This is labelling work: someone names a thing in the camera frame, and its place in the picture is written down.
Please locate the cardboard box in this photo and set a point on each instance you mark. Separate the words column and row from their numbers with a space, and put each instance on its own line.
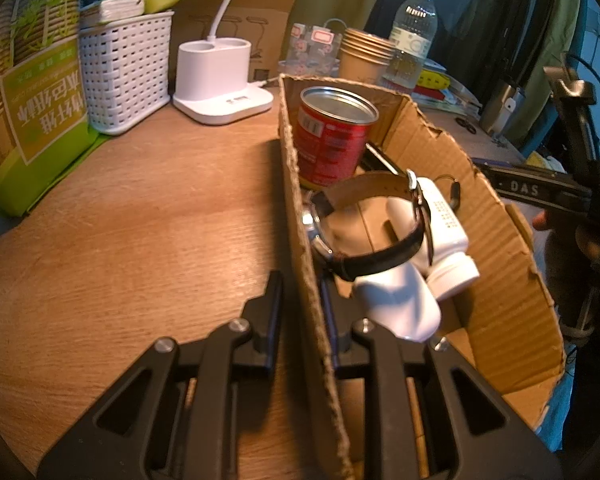
column 494, row 304

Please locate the metal keys bunch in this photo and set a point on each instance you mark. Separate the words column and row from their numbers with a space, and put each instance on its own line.
column 499, row 140

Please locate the white pill bottle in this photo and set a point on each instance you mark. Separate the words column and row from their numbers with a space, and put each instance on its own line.
column 444, row 263

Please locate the black scissors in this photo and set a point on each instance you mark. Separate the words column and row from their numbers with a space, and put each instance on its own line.
column 465, row 124

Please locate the red book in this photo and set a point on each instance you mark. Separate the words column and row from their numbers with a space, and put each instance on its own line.
column 423, row 94

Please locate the white desk lamp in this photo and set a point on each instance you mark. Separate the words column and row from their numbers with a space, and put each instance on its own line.
column 211, row 83

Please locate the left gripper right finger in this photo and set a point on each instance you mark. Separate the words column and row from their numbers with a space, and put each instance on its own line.
column 427, row 412

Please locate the person hand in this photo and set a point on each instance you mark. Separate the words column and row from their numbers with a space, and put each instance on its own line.
column 542, row 219

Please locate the stacked brown paper cups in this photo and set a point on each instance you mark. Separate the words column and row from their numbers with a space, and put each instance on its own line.
column 364, row 57

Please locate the white plastic basket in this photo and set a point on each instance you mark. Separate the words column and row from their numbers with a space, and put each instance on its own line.
column 125, row 68

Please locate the green paper cup package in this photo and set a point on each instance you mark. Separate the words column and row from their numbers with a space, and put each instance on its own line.
column 44, row 128

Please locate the white earbuds case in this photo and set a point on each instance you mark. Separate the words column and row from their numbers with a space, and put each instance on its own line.
column 400, row 300

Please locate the steel thermos with tag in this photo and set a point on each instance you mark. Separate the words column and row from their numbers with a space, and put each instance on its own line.
column 503, row 103

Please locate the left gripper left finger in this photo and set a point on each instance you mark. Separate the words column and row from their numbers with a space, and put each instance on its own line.
column 173, row 413

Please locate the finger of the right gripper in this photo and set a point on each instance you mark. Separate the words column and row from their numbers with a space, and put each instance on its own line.
column 538, row 187

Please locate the yellow tissue box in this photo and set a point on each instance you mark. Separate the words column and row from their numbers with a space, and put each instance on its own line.
column 535, row 159

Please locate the clear water bottle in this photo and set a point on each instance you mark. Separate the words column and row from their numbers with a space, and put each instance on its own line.
column 412, row 33

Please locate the black strap wristwatch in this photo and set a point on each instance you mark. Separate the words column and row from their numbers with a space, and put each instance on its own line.
column 345, row 233

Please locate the red tin can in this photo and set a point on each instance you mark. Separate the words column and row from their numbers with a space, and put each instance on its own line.
column 331, row 132

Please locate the brown lamp packaging box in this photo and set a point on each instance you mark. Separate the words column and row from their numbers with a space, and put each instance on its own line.
column 262, row 22

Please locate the clear patterned glass cup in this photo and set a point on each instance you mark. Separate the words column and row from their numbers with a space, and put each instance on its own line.
column 312, row 51

